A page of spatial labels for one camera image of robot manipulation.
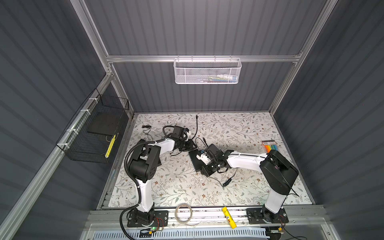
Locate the yellow marker in black basket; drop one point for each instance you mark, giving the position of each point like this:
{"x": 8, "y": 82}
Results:
{"x": 110, "y": 147}

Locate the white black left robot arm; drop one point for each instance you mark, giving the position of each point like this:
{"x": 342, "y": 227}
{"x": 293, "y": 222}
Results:
{"x": 141, "y": 162}

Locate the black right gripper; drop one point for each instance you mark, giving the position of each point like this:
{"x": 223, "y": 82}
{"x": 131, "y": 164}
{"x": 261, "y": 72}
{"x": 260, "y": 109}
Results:
{"x": 205, "y": 171}

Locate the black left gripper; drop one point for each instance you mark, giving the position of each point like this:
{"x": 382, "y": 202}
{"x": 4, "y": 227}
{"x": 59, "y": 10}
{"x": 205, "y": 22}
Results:
{"x": 190, "y": 147}

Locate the black wire mesh basket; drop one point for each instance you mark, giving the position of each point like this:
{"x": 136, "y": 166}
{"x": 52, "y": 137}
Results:
{"x": 88, "y": 138}

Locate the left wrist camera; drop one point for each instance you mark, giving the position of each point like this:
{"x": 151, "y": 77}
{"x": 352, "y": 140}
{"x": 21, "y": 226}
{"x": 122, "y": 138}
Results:
{"x": 180, "y": 133}

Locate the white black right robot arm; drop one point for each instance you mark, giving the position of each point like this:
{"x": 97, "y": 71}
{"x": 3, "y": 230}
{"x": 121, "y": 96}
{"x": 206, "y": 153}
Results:
{"x": 280, "y": 173}

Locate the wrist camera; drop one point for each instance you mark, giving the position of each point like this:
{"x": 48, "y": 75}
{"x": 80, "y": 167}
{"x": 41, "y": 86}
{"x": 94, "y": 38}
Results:
{"x": 180, "y": 133}
{"x": 210, "y": 155}

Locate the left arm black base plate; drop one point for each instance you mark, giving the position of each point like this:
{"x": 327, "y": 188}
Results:
{"x": 153, "y": 218}

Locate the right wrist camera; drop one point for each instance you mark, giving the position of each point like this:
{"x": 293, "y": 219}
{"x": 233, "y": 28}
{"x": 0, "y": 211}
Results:
{"x": 210, "y": 155}

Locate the coloured marker pack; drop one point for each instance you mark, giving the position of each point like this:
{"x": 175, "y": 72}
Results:
{"x": 270, "y": 145}

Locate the yellow glue stick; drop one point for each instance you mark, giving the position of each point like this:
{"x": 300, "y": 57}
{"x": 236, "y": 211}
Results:
{"x": 229, "y": 218}

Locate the white wire mesh basket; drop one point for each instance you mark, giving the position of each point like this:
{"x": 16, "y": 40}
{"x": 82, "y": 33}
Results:
{"x": 210, "y": 71}

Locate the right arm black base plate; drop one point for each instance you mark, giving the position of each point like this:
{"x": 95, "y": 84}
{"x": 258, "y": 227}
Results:
{"x": 265, "y": 216}

